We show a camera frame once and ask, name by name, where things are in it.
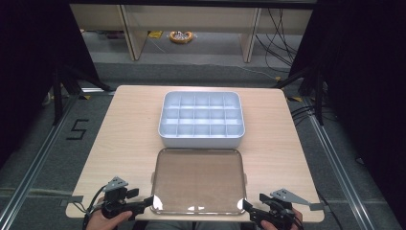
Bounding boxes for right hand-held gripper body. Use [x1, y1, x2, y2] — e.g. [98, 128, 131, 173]
[255, 188, 311, 230]

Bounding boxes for person's right hand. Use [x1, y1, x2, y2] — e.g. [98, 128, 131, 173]
[260, 207, 305, 230]

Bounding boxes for clear plastic lid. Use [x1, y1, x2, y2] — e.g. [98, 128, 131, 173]
[150, 147, 248, 216]

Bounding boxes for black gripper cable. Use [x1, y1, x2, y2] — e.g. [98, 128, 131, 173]
[81, 184, 107, 230]

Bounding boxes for yellow ring-shaped reel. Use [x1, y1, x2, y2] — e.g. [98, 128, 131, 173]
[168, 30, 194, 45]

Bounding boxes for grey tape strip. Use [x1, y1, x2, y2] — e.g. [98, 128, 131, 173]
[308, 202, 327, 212]
[59, 195, 85, 207]

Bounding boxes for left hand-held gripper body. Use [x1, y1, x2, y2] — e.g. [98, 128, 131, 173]
[101, 175, 146, 220]

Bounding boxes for black cables beside stand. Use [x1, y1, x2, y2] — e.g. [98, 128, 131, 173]
[289, 104, 322, 127]

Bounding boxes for white desk frame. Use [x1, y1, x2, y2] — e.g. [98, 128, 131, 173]
[69, 3, 314, 63]

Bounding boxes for person's left hand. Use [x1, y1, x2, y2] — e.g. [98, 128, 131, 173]
[85, 198, 134, 230]

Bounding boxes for black curtain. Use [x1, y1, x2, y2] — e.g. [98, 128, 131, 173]
[287, 0, 406, 222]
[0, 0, 101, 169]

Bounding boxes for black floor cable bundle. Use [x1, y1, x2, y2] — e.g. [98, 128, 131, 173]
[254, 7, 305, 75]

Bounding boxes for white compartment storage box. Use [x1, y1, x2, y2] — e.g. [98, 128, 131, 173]
[157, 90, 246, 150]

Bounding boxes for black metal stand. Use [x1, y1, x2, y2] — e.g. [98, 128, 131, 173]
[272, 65, 327, 127]
[52, 64, 113, 127]

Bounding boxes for aluminium floor rail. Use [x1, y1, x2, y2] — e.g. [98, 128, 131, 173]
[0, 91, 81, 226]
[304, 97, 382, 230]

